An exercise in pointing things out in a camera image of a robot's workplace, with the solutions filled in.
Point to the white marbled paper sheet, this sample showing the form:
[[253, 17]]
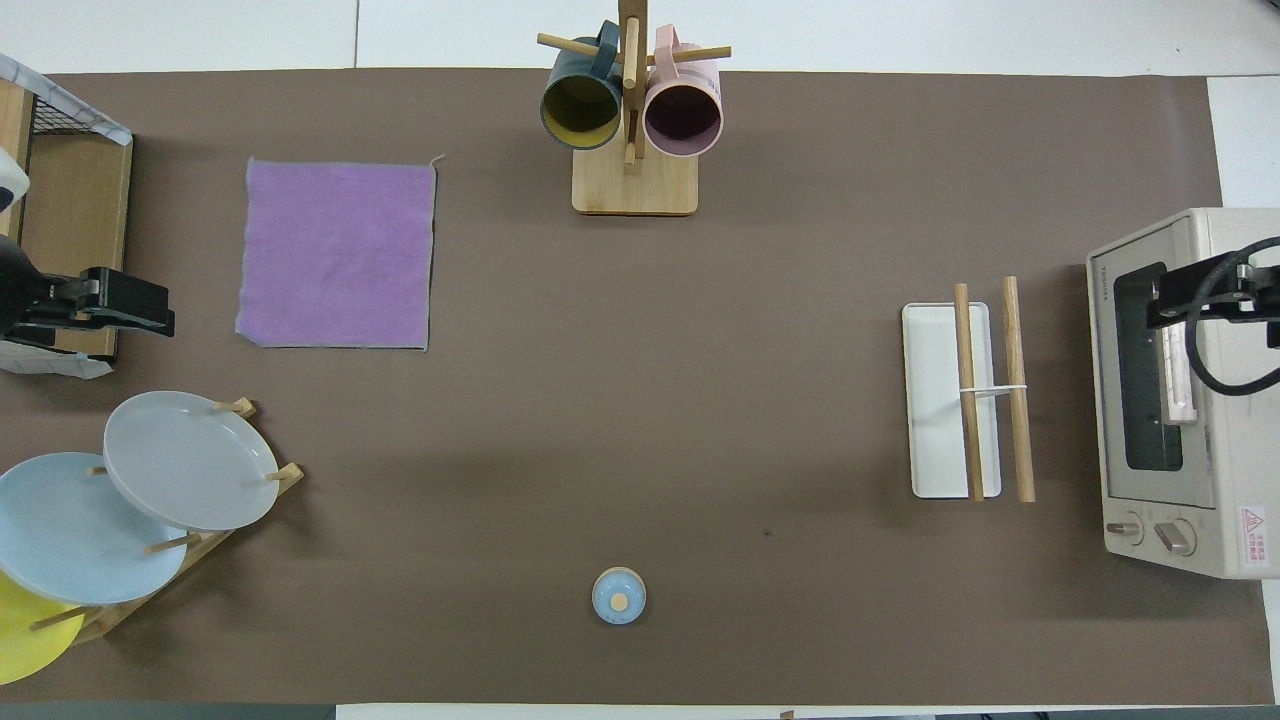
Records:
[[60, 95], [50, 360]]

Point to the grey plate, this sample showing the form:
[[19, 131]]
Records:
[[190, 460]]

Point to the light blue plate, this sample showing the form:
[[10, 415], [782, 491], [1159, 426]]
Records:
[[60, 540]]

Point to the beige toaster oven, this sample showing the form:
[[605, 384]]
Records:
[[1230, 450]]

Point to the dark teal mug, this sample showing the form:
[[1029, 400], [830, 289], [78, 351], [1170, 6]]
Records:
[[580, 110]]

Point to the wooden plate rack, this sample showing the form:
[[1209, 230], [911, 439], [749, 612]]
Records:
[[288, 478]]

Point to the blue call bell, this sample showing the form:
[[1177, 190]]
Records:
[[618, 595]]

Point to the pink mug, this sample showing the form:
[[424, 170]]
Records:
[[684, 115]]

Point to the white towel rack wooden bars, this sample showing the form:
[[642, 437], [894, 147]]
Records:
[[935, 400]]

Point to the wooden mug tree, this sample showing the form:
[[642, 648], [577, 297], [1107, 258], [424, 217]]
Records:
[[634, 185]]

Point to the purple and grey towel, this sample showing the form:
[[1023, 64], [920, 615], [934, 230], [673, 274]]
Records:
[[335, 255]]

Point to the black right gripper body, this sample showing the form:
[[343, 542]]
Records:
[[1235, 290]]

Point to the brown table mat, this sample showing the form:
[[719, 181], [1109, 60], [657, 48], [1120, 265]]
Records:
[[640, 400]]

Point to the yellow plate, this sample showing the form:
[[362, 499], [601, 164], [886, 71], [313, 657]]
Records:
[[25, 640]]

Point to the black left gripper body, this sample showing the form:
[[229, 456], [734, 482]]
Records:
[[30, 300]]

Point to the wooden shelf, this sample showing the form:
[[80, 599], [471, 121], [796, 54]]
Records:
[[80, 200]]

